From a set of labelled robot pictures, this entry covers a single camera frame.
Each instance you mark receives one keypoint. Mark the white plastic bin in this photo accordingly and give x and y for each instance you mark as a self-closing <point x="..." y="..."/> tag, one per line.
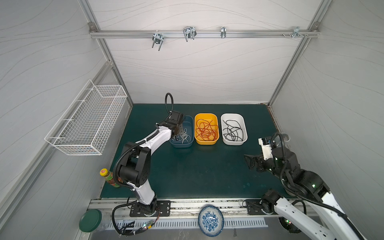
<point x="234" y="132"/>

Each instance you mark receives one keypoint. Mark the white wire basket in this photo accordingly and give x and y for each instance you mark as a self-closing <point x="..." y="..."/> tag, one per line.
<point x="86" y="125"/>

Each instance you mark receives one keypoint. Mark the clear measuring cup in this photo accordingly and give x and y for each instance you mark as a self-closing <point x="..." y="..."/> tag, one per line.
<point x="284" y="137"/>

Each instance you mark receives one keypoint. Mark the yellow plastic bin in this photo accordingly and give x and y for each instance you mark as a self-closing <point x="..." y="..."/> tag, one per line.
<point x="207" y="131"/>

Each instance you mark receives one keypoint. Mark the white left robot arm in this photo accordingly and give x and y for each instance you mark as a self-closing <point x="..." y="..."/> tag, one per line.
<point x="132" y="169"/>

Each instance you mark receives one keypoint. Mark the metal crossbar rail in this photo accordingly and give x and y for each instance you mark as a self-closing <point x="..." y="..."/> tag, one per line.
<point x="207" y="34"/>

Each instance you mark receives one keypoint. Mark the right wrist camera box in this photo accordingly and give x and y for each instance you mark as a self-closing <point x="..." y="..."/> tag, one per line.
<point x="265" y="144"/>

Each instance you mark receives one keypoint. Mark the blue plastic bin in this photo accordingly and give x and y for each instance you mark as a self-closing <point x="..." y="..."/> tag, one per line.
<point x="187" y="138"/>

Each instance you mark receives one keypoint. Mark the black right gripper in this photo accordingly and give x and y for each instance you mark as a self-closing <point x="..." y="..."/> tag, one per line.
<point x="255" y="162"/>

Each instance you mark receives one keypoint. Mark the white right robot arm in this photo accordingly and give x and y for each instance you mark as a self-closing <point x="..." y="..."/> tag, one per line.
<point x="315" y="212"/>

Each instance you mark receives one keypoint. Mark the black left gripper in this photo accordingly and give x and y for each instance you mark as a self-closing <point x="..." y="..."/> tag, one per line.
<point x="180" y="131"/>

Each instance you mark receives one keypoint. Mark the blue white patterned plate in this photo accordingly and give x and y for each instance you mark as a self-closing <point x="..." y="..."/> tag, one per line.
<point x="211" y="221"/>

